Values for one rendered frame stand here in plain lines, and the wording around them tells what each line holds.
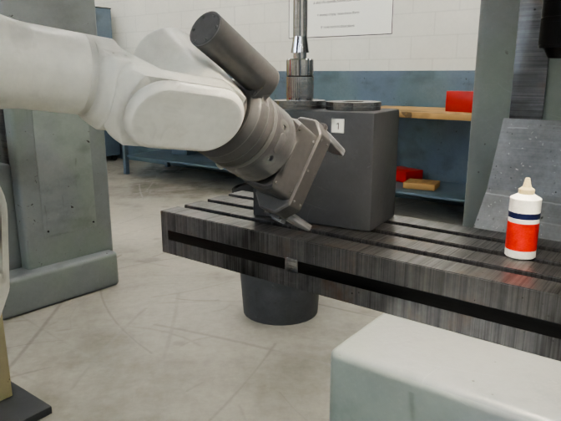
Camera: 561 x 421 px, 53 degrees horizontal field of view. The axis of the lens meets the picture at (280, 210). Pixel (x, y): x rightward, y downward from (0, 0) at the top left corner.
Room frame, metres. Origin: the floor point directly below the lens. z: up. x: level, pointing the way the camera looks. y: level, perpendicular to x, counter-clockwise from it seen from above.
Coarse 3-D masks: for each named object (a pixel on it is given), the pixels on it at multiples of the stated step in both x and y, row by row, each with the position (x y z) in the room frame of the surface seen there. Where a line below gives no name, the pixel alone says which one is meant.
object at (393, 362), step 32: (384, 320) 0.70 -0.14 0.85; (352, 352) 0.61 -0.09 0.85; (384, 352) 0.61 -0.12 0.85; (416, 352) 0.61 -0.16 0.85; (448, 352) 0.61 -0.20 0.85; (480, 352) 0.61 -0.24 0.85; (512, 352) 0.61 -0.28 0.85; (352, 384) 0.60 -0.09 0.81; (384, 384) 0.58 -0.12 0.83; (416, 384) 0.55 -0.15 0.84; (448, 384) 0.54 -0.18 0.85; (480, 384) 0.54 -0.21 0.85; (512, 384) 0.54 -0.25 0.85; (544, 384) 0.54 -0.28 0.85; (352, 416) 0.60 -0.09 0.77; (384, 416) 0.58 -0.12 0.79; (416, 416) 0.55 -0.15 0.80; (448, 416) 0.53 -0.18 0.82; (480, 416) 0.51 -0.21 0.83; (512, 416) 0.49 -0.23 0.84; (544, 416) 0.48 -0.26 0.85
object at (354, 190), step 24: (336, 120) 0.88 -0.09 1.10; (360, 120) 0.87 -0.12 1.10; (384, 120) 0.89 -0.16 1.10; (360, 144) 0.86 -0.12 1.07; (384, 144) 0.90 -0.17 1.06; (336, 168) 0.88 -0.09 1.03; (360, 168) 0.86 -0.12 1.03; (384, 168) 0.90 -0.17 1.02; (312, 192) 0.91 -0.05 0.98; (336, 192) 0.88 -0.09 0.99; (360, 192) 0.86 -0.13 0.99; (384, 192) 0.91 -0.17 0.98; (312, 216) 0.90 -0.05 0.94; (336, 216) 0.88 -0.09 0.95; (360, 216) 0.86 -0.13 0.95; (384, 216) 0.91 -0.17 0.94
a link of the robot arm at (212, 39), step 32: (160, 32) 0.55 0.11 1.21; (192, 32) 0.52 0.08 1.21; (224, 32) 0.50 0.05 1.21; (160, 64) 0.52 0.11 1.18; (192, 64) 0.51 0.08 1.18; (224, 64) 0.52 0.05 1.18; (256, 64) 0.54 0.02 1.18; (256, 96) 0.55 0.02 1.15; (256, 128) 0.54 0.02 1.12; (224, 160) 0.55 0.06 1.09
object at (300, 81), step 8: (296, 64) 0.96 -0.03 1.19; (304, 64) 0.96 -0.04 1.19; (288, 72) 0.97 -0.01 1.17; (296, 72) 0.96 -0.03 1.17; (304, 72) 0.96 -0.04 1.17; (312, 72) 0.97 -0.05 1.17; (288, 80) 0.97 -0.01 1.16; (296, 80) 0.96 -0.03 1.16; (304, 80) 0.96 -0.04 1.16; (312, 80) 0.98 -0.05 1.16; (288, 88) 0.97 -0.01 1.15; (296, 88) 0.96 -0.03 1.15; (304, 88) 0.96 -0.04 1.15; (312, 88) 0.98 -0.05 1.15; (288, 96) 0.97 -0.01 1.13; (296, 96) 0.96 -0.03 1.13; (304, 96) 0.96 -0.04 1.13; (312, 96) 0.98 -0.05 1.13
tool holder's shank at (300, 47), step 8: (296, 0) 0.98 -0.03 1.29; (304, 0) 0.97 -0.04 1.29; (296, 8) 0.98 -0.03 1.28; (304, 8) 0.97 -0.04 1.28; (296, 16) 0.98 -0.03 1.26; (304, 16) 0.97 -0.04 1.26; (296, 24) 0.98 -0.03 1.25; (304, 24) 0.98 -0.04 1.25; (296, 32) 0.98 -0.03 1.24; (304, 32) 0.98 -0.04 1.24; (296, 40) 0.97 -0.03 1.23; (304, 40) 0.97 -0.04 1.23; (296, 48) 0.97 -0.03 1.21; (304, 48) 0.97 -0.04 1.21; (296, 56) 0.98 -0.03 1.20; (304, 56) 0.98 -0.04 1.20
